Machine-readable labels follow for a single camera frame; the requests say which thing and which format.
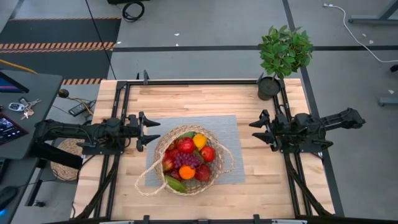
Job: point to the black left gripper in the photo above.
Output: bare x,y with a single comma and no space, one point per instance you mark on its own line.
133,127

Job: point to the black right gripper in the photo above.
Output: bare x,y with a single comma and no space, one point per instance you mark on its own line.
284,130

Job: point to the red orange mango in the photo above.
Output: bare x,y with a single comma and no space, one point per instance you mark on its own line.
168,163

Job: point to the green apple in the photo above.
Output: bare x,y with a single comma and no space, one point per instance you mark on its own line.
187,134

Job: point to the large lobed red fruit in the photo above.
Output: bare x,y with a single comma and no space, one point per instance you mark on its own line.
186,145

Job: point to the purple grape bunch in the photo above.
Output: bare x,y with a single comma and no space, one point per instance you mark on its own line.
186,160

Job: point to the yellow bell pepper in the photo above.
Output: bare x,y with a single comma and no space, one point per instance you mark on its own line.
200,141

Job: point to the orange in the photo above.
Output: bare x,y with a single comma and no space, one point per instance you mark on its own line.
186,172

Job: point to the green cucumber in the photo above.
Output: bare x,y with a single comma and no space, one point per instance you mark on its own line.
175,183

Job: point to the small round red fruit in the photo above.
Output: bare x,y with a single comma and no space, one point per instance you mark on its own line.
207,153

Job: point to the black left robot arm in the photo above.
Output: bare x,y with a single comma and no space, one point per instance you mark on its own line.
77,132

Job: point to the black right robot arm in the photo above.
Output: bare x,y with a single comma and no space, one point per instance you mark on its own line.
335,121

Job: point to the grey woven placemat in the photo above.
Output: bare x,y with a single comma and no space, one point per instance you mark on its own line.
230,130

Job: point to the black power strip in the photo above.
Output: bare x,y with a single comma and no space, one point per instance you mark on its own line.
81,108

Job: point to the green potted plant black pot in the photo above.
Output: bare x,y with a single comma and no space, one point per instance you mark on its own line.
284,51

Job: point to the round woven straw mat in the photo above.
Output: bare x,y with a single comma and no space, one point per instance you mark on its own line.
66,169

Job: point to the black round knob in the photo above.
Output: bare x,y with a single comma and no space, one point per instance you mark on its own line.
63,93

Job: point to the black side desk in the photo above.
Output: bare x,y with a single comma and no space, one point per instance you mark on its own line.
40,102

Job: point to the bunch of keys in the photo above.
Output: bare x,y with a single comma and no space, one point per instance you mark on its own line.
28,109

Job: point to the short grey desk foot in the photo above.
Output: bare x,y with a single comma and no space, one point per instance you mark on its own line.
388,101

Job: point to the black box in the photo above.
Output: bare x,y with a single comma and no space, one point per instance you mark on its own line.
124,1

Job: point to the black hazard striped floor mat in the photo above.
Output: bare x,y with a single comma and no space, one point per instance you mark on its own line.
62,31

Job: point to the grey car key fob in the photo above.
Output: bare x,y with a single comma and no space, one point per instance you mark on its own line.
15,107

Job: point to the tablet with dark picture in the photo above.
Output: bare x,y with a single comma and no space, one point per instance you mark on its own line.
9,130

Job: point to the small black floor object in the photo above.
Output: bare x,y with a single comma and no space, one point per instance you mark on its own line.
394,68

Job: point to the tablet with blue screen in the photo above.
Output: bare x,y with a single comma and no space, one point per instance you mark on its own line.
9,86

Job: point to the black computer mouse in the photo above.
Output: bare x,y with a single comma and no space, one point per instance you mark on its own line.
7,196

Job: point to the black aluminium table frame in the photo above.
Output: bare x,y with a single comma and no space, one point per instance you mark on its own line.
186,82

